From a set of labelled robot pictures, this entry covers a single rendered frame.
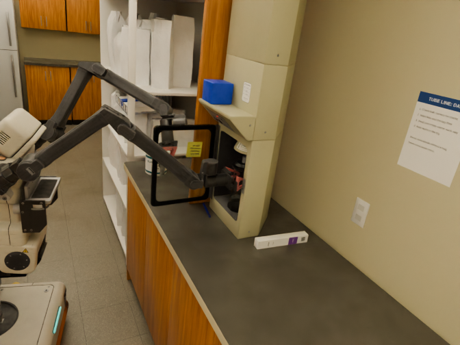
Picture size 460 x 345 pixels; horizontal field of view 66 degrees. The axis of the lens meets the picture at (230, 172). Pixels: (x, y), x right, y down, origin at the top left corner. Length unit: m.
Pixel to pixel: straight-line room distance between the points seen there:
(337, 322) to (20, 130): 1.40
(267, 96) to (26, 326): 1.68
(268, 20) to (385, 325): 1.15
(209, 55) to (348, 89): 0.63
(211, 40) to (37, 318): 1.68
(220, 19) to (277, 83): 0.43
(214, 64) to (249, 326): 1.11
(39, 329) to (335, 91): 1.88
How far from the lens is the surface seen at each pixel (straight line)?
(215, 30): 1.69
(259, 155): 1.49
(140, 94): 1.79
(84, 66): 1.93
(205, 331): 1.45
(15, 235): 1.86
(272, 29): 1.39
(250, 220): 1.63
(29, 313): 2.32
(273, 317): 1.31
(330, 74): 1.74
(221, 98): 1.56
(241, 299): 1.34
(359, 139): 1.60
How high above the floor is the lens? 1.83
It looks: 22 degrees down
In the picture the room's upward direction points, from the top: 7 degrees clockwise
